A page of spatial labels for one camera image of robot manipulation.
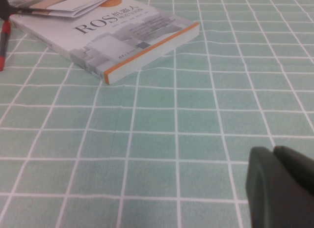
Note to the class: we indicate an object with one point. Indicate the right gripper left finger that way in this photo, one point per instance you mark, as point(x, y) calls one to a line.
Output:
point(269, 201)

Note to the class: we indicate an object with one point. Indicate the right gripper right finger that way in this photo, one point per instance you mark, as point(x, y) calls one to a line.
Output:
point(296, 166)

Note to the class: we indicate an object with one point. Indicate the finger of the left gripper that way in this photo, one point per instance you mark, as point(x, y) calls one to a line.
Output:
point(3, 4)

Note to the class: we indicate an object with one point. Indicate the green checked tablecloth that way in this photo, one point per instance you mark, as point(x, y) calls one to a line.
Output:
point(171, 139)

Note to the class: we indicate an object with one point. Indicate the white robot photo brochure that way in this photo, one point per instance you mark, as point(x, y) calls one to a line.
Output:
point(73, 4)

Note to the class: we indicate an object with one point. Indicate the red capped marker pen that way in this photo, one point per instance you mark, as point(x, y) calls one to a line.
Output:
point(4, 31)

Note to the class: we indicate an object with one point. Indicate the white ROS book orange spine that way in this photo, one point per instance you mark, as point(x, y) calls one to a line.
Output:
point(98, 41)

